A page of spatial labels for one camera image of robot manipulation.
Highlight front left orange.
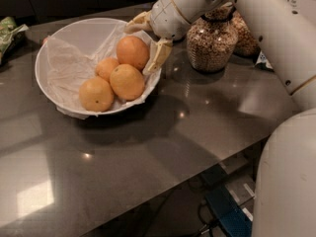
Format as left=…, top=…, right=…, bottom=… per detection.
left=79, top=76, right=114, bottom=112

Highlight blue box under table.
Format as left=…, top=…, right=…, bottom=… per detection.
left=201, top=165, right=252, bottom=237

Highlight small middle orange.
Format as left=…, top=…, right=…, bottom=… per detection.
left=95, top=57, right=119, bottom=81

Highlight front glass cereal jar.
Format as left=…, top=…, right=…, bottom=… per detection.
left=186, top=5, right=238, bottom=73

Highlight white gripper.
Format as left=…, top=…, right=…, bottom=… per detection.
left=124, top=0, right=190, bottom=75

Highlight right glass cereal jar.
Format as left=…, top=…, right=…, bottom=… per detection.
left=231, top=11, right=260, bottom=57

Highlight top right orange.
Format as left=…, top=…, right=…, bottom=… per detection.
left=116, top=36, right=150, bottom=70

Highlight front right orange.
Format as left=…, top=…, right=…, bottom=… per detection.
left=110, top=64, right=145, bottom=101

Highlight grey metal floor plates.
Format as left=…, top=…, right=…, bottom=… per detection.
left=219, top=154, right=255, bottom=221

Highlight glass cereal jar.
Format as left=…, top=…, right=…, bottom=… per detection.
left=231, top=11, right=260, bottom=57
left=186, top=5, right=238, bottom=73

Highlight white paper liner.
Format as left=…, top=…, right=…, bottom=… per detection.
left=45, top=21, right=157, bottom=120

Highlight white bowl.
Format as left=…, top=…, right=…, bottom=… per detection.
left=35, top=18, right=161, bottom=119

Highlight green snack packet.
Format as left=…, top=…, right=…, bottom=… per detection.
left=0, top=17, right=29, bottom=64

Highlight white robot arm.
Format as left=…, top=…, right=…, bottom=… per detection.
left=125, top=0, right=316, bottom=237

